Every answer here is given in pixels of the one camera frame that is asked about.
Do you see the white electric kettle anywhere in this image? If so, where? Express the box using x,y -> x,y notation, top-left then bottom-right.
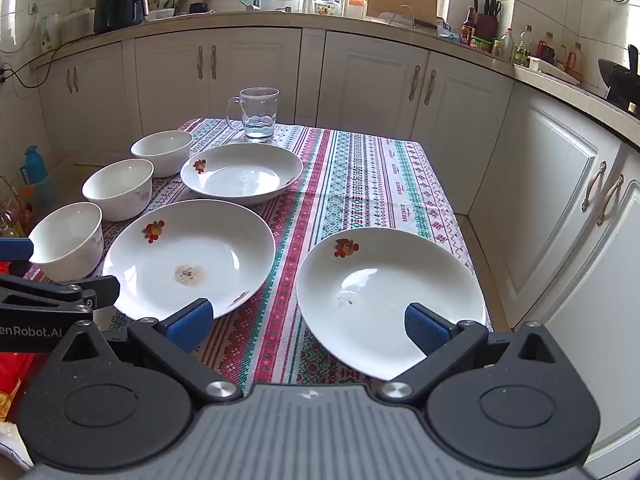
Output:
40,12 -> 62,51

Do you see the black wok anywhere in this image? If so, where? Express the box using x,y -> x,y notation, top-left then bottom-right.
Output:
597,44 -> 640,111

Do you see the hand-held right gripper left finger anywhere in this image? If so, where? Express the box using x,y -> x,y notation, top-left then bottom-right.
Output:
47,298 -> 244,403

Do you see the red printed box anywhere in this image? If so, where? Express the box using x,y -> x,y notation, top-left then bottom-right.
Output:
0,352 -> 38,426

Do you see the red cap dark bottle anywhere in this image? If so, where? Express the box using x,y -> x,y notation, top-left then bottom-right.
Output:
537,32 -> 557,65

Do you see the metal wire rack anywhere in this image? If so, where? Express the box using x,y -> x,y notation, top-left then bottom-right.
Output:
397,5 -> 441,28

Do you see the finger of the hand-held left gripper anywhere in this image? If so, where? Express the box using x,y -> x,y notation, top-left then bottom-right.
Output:
0,236 -> 37,276
0,274 -> 122,317

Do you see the white plate with flower print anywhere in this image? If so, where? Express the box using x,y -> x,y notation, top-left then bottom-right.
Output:
180,142 -> 304,206
296,227 -> 488,382
102,199 -> 277,322

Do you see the black power cable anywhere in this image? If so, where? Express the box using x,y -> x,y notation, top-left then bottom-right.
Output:
0,35 -> 96,88

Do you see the clear glass mug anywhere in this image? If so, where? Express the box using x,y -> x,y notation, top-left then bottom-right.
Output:
226,87 -> 280,142

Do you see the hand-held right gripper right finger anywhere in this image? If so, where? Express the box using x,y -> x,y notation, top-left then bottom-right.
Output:
377,302 -> 571,404

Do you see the green label oil bottle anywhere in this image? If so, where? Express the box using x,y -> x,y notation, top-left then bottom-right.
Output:
515,25 -> 533,66

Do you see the white floral bowl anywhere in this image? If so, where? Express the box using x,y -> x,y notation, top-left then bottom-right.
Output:
131,130 -> 194,178
27,202 -> 104,282
81,158 -> 155,222

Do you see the beige kitchen countertop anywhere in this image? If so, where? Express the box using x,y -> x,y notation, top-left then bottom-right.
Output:
35,7 -> 640,148

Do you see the blue thermos jug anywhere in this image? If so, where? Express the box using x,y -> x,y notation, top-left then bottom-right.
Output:
20,145 -> 57,211

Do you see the black air fryer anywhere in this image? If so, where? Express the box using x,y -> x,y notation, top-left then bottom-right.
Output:
93,0 -> 149,35

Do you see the white plastic tray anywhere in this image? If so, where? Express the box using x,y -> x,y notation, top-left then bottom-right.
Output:
528,56 -> 583,86

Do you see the dark red knife block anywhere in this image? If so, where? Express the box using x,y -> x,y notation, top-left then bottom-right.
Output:
472,0 -> 502,38

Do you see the white countertop appliance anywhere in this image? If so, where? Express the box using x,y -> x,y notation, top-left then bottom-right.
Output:
60,9 -> 96,41

